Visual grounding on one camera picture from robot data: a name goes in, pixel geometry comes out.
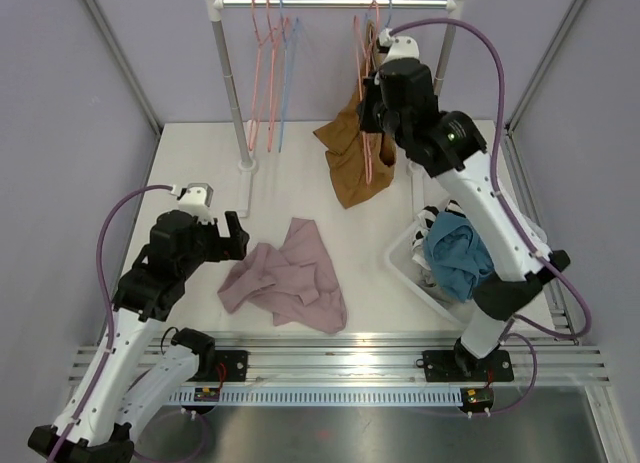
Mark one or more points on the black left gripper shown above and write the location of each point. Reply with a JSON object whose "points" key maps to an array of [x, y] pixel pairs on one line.
{"points": [[226, 248]]}

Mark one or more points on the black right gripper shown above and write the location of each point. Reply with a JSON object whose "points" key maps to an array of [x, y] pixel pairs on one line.
{"points": [[372, 90]]}

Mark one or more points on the pink tank top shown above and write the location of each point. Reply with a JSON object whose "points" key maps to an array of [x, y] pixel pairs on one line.
{"points": [[295, 283]]}

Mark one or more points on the brown tank top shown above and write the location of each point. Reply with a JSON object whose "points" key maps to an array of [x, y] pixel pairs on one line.
{"points": [[361, 165]]}

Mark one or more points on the black white striped tank top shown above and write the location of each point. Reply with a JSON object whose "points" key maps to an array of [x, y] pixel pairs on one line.
{"points": [[425, 220]]}

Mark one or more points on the light blue hanger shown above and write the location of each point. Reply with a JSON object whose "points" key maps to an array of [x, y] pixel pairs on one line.
{"points": [[289, 35]]}

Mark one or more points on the blue tank top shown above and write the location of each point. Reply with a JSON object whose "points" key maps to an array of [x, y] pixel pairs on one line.
{"points": [[458, 258]]}

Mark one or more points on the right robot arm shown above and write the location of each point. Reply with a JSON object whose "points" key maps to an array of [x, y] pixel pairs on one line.
{"points": [[454, 153]]}

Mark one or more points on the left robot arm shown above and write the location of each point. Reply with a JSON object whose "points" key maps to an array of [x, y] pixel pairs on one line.
{"points": [[110, 408]]}

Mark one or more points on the white plastic laundry basket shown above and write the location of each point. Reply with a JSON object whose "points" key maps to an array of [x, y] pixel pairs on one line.
{"points": [[405, 260]]}

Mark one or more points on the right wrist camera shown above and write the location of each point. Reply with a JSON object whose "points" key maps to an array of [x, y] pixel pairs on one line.
{"points": [[396, 47]]}

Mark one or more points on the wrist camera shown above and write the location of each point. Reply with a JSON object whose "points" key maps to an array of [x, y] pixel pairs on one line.
{"points": [[195, 199], [396, 47]]}

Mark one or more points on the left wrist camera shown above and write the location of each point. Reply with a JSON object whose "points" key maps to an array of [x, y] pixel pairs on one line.
{"points": [[195, 199]]}

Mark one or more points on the aluminium rail base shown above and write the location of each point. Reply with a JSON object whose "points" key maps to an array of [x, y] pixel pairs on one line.
{"points": [[389, 359]]}

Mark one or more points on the white cable duct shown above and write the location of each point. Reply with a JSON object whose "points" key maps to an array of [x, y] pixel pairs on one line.
{"points": [[319, 397]]}

